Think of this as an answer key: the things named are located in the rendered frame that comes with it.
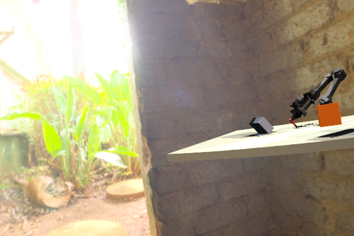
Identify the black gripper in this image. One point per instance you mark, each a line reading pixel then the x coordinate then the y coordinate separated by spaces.
pixel 298 112

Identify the dark grey square panel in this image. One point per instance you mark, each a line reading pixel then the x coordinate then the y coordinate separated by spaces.
pixel 261 125

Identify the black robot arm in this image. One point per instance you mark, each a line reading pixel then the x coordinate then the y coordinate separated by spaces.
pixel 313 94

